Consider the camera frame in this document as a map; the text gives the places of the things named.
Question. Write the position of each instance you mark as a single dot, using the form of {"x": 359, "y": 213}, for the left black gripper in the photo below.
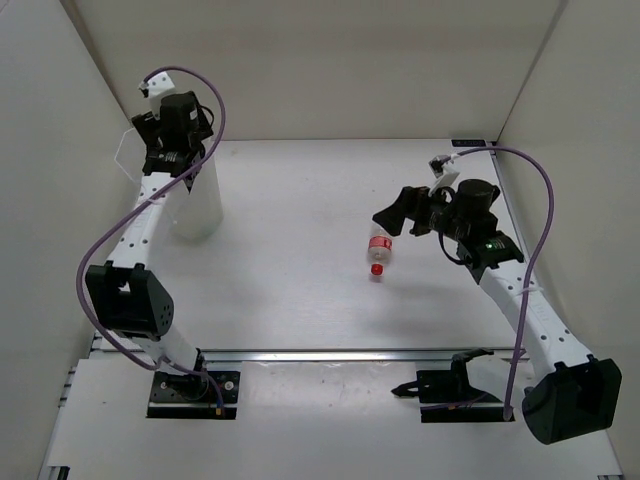
{"x": 149, "y": 127}

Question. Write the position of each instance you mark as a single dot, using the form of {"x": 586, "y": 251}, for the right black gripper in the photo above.
{"x": 414, "y": 204}

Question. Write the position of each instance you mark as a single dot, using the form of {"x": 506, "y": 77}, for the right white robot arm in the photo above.
{"x": 566, "y": 392}

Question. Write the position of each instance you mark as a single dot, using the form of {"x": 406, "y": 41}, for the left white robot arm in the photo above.
{"x": 116, "y": 285}

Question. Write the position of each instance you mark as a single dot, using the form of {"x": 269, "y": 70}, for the white translucent octagonal bin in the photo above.
{"x": 194, "y": 218}

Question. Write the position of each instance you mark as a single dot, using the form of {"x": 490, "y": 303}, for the clear bottle red label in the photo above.
{"x": 379, "y": 251}

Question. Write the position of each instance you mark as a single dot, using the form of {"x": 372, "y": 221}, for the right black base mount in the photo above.
{"x": 448, "y": 396}

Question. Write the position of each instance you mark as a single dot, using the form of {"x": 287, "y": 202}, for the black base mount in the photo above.
{"x": 193, "y": 397}
{"x": 448, "y": 396}

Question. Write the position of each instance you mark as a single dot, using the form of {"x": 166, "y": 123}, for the aluminium rail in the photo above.
{"x": 330, "y": 356}

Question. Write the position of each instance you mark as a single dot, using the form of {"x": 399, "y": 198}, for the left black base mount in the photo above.
{"x": 193, "y": 397}

